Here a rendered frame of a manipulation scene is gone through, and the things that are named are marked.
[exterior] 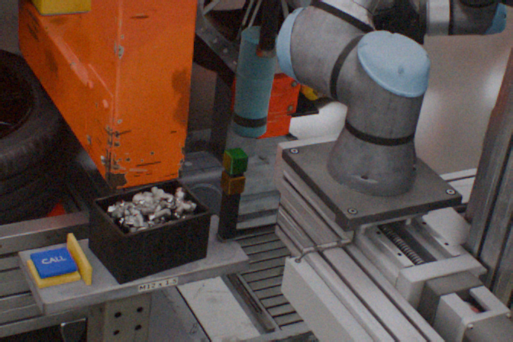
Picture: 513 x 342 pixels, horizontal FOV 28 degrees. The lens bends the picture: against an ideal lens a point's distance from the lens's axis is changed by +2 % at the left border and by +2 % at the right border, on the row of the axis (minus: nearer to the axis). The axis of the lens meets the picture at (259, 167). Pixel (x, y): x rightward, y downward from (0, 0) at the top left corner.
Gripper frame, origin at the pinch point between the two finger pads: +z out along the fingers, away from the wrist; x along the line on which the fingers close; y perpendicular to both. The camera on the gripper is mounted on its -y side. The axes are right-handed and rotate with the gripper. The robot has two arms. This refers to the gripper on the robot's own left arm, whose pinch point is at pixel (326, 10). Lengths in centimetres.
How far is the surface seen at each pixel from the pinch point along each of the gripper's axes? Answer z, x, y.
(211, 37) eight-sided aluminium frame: 28.5, 24.0, 13.3
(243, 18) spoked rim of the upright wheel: 22.6, 40.4, 13.9
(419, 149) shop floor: -25, 119, 85
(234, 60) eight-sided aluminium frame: 24.1, 29.9, 21.1
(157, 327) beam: 40, -10, 72
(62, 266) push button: 49, -40, 37
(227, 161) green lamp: 19.4, -21.0, 24.4
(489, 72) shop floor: -55, 189, 84
